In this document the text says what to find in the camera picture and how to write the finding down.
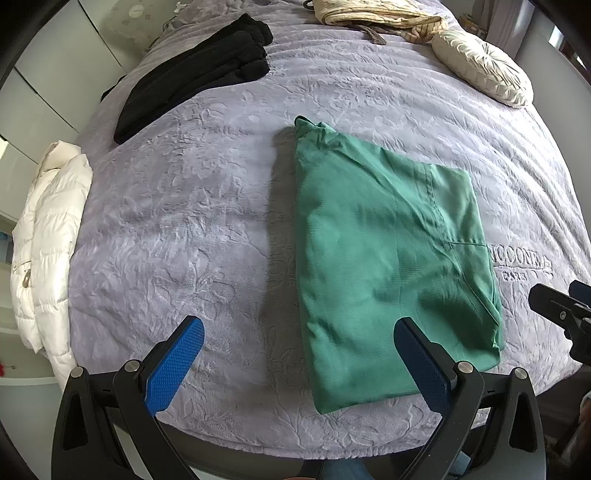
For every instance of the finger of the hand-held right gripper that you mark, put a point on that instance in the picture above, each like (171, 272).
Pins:
(581, 290)
(549, 302)

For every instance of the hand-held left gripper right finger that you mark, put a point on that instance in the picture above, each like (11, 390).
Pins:
(420, 364)

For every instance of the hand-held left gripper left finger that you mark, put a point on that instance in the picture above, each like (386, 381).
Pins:
(178, 364)

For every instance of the green work jacket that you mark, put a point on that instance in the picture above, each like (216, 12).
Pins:
(378, 258)

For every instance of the person's blue jeans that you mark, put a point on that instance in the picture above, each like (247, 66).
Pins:
(341, 470)

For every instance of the lilac embossed bed blanket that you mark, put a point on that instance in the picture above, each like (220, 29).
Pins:
(184, 221)

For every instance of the white puffer jacket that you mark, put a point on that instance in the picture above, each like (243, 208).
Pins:
(51, 230)

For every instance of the round white pleated pillow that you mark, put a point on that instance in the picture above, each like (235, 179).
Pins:
(480, 64)

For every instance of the black garment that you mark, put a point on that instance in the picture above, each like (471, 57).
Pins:
(194, 74)

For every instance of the white wardrobe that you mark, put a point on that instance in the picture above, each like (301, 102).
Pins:
(60, 69)

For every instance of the beige garment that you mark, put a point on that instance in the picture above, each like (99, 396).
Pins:
(369, 14)

